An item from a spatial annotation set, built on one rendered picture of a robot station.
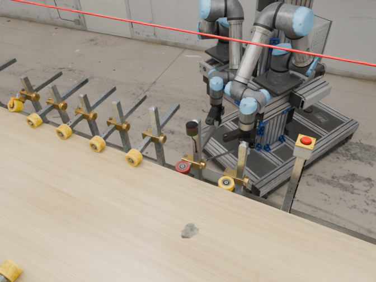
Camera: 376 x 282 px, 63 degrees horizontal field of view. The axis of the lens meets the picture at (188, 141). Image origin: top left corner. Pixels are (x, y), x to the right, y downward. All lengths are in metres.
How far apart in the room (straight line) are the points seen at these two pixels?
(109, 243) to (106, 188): 0.30
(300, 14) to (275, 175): 1.38
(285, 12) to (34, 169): 1.49
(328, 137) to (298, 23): 1.63
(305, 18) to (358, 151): 1.99
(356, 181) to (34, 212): 2.46
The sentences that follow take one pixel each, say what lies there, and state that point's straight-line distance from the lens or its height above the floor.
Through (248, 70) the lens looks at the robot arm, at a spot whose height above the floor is 1.33.
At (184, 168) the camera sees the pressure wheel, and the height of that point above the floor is 0.91.
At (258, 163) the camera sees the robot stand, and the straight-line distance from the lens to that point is 2.62.
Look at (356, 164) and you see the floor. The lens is 3.16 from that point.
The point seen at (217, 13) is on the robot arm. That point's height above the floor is 1.47.
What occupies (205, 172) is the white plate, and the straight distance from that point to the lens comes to 1.80.
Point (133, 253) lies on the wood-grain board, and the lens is 1.40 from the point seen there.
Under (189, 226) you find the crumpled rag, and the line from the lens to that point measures 1.42.
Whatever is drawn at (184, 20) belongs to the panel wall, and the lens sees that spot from 4.52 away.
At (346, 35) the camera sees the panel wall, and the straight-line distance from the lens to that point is 4.09.
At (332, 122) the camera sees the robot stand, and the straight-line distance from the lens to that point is 3.17.
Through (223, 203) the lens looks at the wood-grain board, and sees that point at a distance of 1.50.
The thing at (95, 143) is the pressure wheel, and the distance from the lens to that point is 1.77.
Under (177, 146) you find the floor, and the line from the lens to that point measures 3.04.
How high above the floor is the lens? 2.13
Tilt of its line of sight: 44 degrees down
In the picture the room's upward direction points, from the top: 4 degrees counter-clockwise
